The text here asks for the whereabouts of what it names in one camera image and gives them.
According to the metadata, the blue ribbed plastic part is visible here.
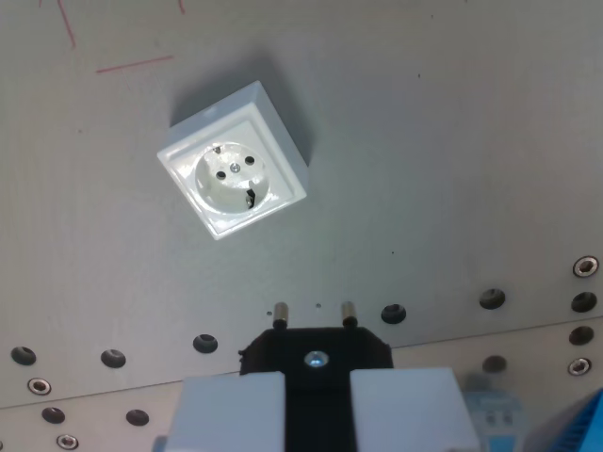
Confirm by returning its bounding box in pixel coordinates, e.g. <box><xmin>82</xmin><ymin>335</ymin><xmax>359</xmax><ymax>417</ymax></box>
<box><xmin>530</xmin><ymin>389</ymin><xmax>603</xmax><ymax>452</ymax></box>

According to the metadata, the black plug with metal pins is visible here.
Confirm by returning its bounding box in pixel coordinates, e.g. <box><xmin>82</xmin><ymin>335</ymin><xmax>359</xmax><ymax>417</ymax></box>
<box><xmin>236</xmin><ymin>300</ymin><xmax>395</xmax><ymax>452</ymax></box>

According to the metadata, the blue and white labelled device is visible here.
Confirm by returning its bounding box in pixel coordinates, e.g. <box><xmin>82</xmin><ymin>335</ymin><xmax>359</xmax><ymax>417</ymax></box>
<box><xmin>462</xmin><ymin>374</ymin><xmax>525</xmax><ymax>452</ymax></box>

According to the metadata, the white wall socket box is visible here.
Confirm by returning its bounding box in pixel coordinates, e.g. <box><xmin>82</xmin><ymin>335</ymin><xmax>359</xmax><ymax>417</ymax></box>
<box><xmin>156</xmin><ymin>80</ymin><xmax>310</xmax><ymax>243</ymax></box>

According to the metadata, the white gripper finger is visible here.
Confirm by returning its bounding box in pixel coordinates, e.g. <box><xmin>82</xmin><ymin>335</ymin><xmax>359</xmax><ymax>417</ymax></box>
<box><xmin>350</xmin><ymin>366</ymin><xmax>482</xmax><ymax>452</ymax></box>
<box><xmin>151</xmin><ymin>371</ymin><xmax>287</xmax><ymax>452</ymax></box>

